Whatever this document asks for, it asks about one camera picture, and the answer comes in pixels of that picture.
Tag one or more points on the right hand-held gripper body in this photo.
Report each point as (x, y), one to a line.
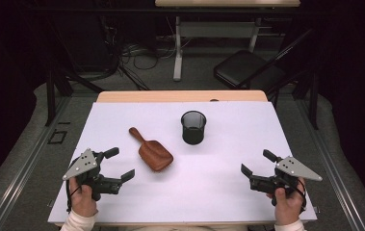
(294, 168)

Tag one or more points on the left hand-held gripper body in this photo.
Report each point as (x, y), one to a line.
(83, 163)

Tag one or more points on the black mesh cup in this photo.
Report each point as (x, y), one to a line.
(193, 136)

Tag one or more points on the person's right hand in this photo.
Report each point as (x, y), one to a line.
(287, 205)

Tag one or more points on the person's left hand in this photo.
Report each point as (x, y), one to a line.
(83, 202)

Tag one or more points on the white board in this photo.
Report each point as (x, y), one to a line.
(202, 179)

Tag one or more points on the black metal stand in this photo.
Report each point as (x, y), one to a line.
(50, 96)
(313, 102)

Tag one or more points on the light wooden table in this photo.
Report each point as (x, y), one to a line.
(170, 96)

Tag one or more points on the black folding chair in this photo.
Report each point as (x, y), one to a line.
(244, 67)

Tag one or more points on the white-legged desk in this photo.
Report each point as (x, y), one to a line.
(178, 48)

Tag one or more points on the grey metal floor rail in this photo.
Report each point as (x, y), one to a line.
(337, 181)
(18, 184)

